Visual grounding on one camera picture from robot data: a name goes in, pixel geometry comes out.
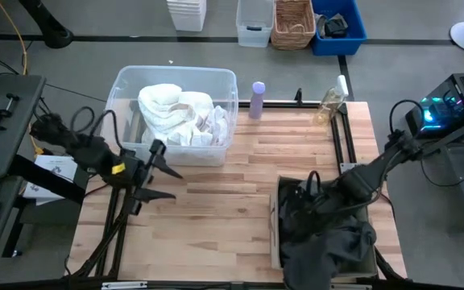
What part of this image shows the black computer with coloured lights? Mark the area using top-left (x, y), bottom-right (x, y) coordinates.
top-left (404, 72), bottom-right (464, 140)

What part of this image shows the large clear plastic bin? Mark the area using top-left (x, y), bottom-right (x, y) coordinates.
top-left (101, 64), bottom-right (240, 168)

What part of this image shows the stack of white containers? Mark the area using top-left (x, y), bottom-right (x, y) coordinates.
top-left (166, 0), bottom-right (208, 33)

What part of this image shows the dark grey garment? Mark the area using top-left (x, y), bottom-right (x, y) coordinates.
top-left (280, 217), bottom-right (378, 290)

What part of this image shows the black item in blue bin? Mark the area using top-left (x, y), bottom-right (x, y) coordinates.
top-left (316, 14), bottom-right (350, 39)

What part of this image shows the cream towel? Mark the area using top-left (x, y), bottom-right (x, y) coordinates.
top-left (137, 83), bottom-right (216, 136)

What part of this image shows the white paper sheet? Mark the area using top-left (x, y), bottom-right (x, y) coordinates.
top-left (22, 154), bottom-right (80, 207)

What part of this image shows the purple bottle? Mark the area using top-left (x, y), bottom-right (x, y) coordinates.
top-left (248, 81), bottom-right (267, 121)

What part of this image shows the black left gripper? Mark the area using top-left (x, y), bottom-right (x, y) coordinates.
top-left (121, 139), bottom-right (184, 205)

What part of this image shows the spray bottle with yellow liquid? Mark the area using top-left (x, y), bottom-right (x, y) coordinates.
top-left (313, 74), bottom-right (350, 127)

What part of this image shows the black stand leg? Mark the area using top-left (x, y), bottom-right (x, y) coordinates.
top-left (17, 0), bottom-right (75, 50)

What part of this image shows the small clear plastic bin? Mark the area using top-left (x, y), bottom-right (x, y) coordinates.
top-left (235, 0), bottom-right (276, 49)

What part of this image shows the blue plastic bin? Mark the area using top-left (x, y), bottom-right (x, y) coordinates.
top-left (309, 0), bottom-right (368, 57)

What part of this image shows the black garment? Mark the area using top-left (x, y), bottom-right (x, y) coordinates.
top-left (277, 176), bottom-right (338, 245)

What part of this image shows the yellow cable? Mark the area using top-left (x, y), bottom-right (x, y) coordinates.
top-left (0, 0), bottom-right (44, 156)

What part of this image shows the cardboard box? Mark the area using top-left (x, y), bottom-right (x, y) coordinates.
top-left (269, 174), bottom-right (379, 280)

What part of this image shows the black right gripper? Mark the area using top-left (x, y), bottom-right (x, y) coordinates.
top-left (295, 180), bottom-right (349, 218)

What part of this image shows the wicker basket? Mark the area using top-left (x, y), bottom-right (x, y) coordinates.
top-left (270, 0), bottom-right (317, 52)

